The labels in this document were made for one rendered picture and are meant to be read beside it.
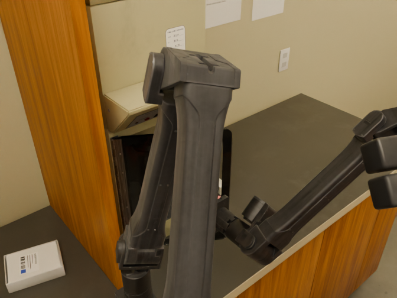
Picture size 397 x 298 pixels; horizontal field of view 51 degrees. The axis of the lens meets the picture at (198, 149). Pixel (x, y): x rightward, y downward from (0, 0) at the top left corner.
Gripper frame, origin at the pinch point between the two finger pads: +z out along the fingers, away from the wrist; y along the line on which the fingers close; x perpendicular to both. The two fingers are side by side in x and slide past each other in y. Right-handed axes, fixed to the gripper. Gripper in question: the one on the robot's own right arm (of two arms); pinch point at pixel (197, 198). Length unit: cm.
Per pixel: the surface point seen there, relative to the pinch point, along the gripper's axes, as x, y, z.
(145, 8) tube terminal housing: 2, 48, 16
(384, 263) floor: -138, -120, -9
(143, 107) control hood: 11.9, 30.7, 4.1
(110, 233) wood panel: 23.5, -3.0, 6.5
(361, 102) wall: -196, -58, 59
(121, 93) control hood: 12.3, 30.9, 13.1
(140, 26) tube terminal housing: 3.9, 44.6, 15.6
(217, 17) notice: -59, 26, 59
